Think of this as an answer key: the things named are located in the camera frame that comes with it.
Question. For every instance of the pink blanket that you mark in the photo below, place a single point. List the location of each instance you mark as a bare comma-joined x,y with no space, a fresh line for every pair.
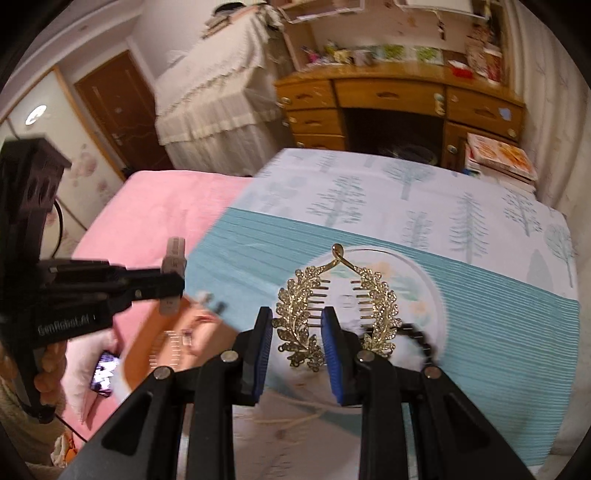
152,207

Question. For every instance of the person's left hand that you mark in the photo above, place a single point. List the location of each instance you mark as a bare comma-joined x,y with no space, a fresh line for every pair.
50,383

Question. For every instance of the smartphone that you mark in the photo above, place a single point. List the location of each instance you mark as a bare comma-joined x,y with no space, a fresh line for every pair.
105,374

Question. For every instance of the pink jewelry box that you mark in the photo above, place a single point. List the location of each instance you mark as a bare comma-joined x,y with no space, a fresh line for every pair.
143,350

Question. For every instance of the stack of books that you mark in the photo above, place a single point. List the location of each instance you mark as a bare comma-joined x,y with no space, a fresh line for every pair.
501,154

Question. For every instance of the tree print cloth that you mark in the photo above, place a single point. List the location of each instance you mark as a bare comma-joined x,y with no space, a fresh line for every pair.
485,323

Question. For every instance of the flower print wardrobe door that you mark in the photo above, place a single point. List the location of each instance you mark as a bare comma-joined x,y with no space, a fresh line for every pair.
78,152

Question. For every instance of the row of small desk items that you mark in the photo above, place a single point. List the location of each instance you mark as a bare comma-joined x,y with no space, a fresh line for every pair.
369,54

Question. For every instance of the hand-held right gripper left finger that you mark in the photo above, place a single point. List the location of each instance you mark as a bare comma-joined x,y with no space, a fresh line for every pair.
262,355

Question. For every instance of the white curtain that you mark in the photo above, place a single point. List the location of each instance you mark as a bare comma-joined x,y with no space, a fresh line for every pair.
549,92

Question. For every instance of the white lace furniture cover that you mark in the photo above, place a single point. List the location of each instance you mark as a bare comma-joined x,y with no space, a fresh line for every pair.
207,92

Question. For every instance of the gold leaf hair comb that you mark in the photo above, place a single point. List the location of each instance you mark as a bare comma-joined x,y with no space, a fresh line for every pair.
295,300

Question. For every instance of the wooden desk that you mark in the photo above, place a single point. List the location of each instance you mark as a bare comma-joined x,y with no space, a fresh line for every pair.
392,92

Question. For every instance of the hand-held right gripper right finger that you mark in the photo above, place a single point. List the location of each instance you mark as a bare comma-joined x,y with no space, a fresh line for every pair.
333,355

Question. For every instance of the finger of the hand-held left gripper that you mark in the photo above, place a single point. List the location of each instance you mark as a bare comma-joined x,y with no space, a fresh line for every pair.
152,284

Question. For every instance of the brown wooden door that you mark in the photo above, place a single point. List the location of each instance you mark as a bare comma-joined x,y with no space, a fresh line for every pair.
120,106

